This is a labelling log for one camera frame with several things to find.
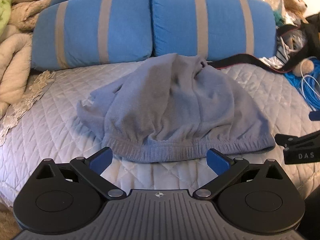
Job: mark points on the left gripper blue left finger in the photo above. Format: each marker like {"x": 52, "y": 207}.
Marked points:
{"x": 89, "y": 171}

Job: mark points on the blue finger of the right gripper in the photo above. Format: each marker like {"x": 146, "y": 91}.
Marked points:
{"x": 314, "y": 115}

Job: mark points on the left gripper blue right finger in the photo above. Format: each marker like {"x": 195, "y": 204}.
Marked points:
{"x": 228, "y": 172}

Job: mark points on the grey-blue fleece jacket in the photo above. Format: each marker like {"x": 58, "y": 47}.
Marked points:
{"x": 175, "y": 108}

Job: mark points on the black bag with clutter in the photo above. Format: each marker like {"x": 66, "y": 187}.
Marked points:
{"x": 297, "y": 45}

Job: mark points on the right blue striped pillow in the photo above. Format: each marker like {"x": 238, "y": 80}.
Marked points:
{"x": 214, "y": 29}

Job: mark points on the blue striped pillow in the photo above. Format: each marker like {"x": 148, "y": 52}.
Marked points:
{"x": 81, "y": 33}
{"x": 214, "y": 29}

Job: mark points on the left blue striped pillow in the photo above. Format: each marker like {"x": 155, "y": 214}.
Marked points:
{"x": 81, "y": 33}

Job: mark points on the beige folded comforter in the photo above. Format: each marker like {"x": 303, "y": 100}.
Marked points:
{"x": 15, "y": 65}

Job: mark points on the beige knitted blanket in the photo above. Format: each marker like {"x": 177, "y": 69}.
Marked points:
{"x": 25, "y": 13}

